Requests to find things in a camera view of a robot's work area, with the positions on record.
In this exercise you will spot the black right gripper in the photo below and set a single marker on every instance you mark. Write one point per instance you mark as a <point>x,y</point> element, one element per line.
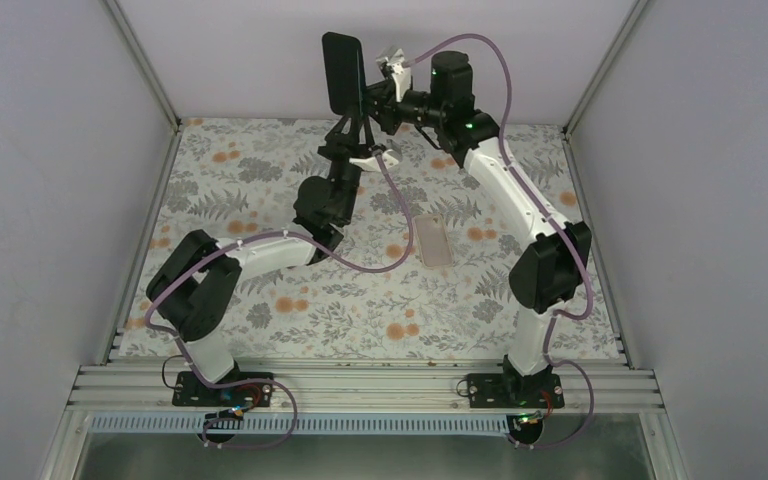
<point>384,95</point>

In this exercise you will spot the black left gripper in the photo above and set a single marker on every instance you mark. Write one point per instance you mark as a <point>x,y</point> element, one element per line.
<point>347,145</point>

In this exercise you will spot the beige phone case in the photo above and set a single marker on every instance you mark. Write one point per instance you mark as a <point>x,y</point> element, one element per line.
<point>434,247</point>

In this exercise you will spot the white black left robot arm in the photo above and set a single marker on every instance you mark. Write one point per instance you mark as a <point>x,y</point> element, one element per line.
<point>192,290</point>

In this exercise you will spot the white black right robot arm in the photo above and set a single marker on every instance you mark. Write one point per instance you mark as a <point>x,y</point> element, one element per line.
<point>553,262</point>

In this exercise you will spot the floral patterned table mat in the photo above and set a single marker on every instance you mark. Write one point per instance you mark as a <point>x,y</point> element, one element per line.
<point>233,178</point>

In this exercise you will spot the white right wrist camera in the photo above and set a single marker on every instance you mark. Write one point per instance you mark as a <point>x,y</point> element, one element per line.
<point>395,68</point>

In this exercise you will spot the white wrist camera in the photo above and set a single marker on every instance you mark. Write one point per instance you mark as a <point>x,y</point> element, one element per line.
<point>395,68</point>
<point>381,158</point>

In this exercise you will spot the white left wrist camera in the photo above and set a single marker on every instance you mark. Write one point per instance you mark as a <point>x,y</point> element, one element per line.
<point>381,158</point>

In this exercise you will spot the aluminium frame post left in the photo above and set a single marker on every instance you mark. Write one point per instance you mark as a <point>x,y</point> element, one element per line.
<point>144,65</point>

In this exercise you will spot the aluminium frame post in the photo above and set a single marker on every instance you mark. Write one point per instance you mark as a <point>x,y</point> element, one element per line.
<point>144,65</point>
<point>616,46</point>

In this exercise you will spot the aluminium frame post right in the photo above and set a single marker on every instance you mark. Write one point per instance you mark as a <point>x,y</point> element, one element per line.
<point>616,46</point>

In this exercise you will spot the aluminium front rail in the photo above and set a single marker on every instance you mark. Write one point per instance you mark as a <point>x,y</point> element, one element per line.
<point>365,386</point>

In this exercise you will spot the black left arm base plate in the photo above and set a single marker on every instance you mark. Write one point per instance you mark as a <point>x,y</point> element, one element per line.
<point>191,392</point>

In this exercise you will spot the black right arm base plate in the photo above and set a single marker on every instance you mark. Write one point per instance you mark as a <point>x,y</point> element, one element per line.
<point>511,391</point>

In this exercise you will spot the slotted grey cable duct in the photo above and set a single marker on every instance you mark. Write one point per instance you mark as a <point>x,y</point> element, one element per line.
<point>492,425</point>

